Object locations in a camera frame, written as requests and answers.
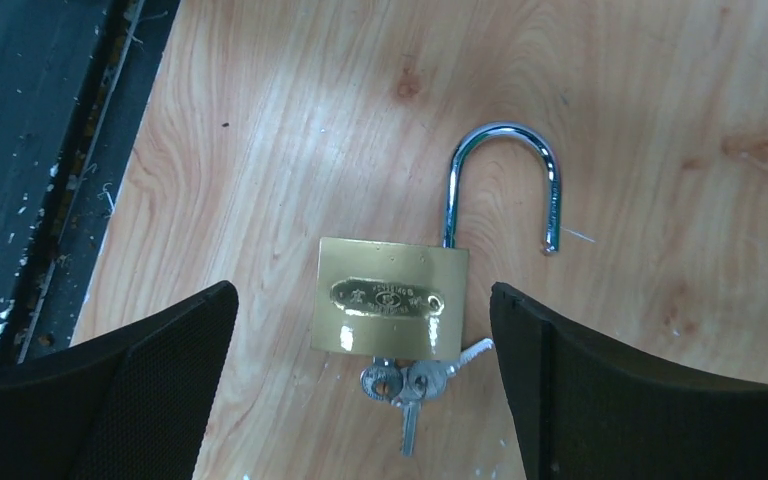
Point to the brass padlock with steel shackle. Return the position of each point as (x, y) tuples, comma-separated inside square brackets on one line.
[(406, 301)]

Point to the silver key bunch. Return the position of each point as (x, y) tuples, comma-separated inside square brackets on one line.
[(409, 387)]

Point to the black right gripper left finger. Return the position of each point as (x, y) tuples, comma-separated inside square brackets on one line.
[(133, 403)]

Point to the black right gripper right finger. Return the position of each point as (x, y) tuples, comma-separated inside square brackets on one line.
[(587, 406)]

